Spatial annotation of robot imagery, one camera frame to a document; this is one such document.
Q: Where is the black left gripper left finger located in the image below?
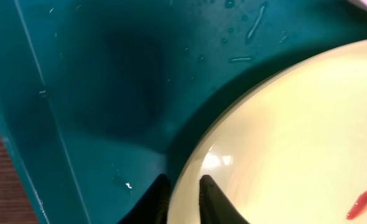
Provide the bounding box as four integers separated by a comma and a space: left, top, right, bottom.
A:
118, 174, 170, 224

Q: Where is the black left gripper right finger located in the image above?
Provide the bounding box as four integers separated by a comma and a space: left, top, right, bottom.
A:
199, 175, 249, 224

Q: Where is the yellow green plate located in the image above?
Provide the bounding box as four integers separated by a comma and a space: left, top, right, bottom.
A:
167, 40, 367, 223

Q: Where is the teal plastic tray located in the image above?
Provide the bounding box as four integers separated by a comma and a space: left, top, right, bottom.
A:
0, 0, 367, 223

